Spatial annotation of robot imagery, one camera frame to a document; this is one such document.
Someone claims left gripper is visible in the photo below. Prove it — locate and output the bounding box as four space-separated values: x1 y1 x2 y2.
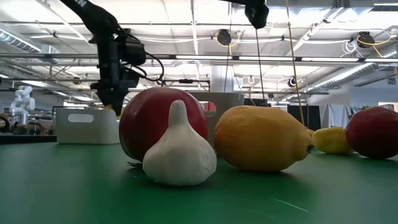
90 30 140 116

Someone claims small white garlic bulb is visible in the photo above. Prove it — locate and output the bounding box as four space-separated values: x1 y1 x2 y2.
142 99 218 187

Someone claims grey plastic basket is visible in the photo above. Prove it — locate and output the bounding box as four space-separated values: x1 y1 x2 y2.
188 91 246 147

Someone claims orange-yellow lemon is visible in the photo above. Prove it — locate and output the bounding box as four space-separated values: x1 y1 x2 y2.
213 105 314 172

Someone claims white plastic basket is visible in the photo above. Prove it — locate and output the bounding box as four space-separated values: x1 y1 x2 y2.
55 108 121 145

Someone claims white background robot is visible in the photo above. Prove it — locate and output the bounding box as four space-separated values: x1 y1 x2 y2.
9 85 36 125

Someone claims green table mat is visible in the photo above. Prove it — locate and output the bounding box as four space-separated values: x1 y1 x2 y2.
0 141 398 224

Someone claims white building column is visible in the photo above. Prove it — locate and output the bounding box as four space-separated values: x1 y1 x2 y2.
210 65 234 93

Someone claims black standing panel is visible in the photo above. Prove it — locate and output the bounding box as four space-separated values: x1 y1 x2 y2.
287 105 321 131

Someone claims white hanging cloth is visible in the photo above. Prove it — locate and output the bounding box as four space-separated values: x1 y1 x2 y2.
320 103 354 129

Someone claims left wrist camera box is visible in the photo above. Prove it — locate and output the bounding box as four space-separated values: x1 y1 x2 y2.
123 29 147 68

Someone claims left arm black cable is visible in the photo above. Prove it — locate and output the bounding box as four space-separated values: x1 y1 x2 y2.
119 27 165 82

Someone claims black gantry frame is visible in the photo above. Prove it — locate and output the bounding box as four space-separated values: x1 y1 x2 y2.
160 78 211 93

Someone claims long ceiling light rail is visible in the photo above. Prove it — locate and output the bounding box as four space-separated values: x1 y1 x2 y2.
0 53 398 63

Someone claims grey ventilation duct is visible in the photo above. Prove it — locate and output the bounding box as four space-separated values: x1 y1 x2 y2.
0 27 41 54

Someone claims black hanging cable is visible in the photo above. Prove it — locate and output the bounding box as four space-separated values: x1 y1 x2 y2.
254 29 267 106

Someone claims yellow hanging cable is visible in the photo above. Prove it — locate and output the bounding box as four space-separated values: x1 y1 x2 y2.
285 0 305 127

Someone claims silver flexible duct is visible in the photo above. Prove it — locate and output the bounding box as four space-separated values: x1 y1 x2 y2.
306 43 398 91

